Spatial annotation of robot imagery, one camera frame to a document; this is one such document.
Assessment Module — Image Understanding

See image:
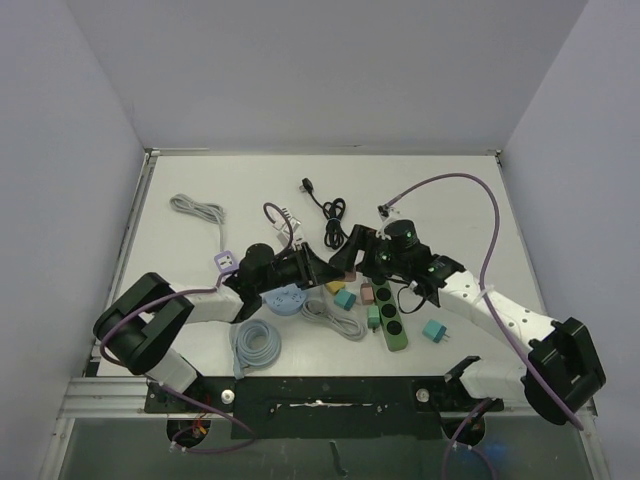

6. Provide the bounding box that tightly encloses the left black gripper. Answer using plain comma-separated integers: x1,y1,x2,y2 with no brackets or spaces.
256,241,343,294

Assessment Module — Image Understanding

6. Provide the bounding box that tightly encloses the green charger bottom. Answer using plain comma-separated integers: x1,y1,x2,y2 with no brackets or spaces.
367,305,381,332

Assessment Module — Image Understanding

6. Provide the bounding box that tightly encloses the green power strip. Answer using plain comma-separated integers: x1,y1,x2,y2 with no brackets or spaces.
372,279,408,352

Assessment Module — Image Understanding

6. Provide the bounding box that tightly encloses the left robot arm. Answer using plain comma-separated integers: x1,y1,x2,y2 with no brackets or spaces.
93,243,357,411

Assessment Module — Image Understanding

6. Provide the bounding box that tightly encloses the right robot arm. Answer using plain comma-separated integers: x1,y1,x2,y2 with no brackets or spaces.
329,219,606,425

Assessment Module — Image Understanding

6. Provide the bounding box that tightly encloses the yellow charger centre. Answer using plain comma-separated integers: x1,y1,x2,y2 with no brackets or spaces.
325,281,345,296

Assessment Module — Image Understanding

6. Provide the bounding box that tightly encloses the teal charger centre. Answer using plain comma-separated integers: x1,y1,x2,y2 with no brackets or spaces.
333,288,357,311

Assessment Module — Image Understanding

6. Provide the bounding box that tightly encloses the teal charger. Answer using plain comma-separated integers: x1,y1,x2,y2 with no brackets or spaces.
333,288,357,311
422,319,448,344

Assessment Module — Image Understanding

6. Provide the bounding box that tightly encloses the round blue power strip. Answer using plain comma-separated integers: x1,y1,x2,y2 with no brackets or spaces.
262,284,308,316

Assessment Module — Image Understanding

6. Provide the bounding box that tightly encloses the white power strip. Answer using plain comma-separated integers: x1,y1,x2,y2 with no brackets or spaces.
272,206,304,241

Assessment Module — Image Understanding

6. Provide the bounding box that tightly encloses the teal charger right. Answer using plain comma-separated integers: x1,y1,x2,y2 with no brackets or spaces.
422,319,448,344

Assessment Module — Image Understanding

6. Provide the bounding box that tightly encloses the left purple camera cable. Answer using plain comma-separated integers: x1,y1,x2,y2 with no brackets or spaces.
99,201,296,456

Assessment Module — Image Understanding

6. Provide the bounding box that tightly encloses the purple camera cable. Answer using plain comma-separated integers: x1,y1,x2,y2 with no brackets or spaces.
99,201,296,456
377,172,586,432

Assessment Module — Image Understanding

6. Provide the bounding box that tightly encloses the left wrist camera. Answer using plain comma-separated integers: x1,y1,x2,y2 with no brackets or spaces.
274,208,304,249

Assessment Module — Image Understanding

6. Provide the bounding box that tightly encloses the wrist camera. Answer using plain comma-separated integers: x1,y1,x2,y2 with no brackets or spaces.
376,204,401,239
274,208,304,249

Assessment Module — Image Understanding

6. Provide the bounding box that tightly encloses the black power cable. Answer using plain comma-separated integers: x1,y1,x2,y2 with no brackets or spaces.
298,177,354,250

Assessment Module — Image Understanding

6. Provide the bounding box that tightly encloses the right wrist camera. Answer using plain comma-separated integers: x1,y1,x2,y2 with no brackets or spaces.
376,204,401,239

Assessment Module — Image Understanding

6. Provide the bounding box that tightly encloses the grey cable of white strip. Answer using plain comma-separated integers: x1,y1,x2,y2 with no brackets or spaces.
299,298,369,341

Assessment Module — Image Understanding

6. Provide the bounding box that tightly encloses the blue coiled cable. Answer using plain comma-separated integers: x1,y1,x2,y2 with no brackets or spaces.
228,312,282,380

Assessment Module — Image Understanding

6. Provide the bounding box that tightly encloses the grey cable of purple strip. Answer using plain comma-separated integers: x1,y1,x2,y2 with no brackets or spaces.
169,194,227,253

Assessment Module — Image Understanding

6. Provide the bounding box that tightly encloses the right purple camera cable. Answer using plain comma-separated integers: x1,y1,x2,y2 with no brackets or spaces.
377,172,586,432

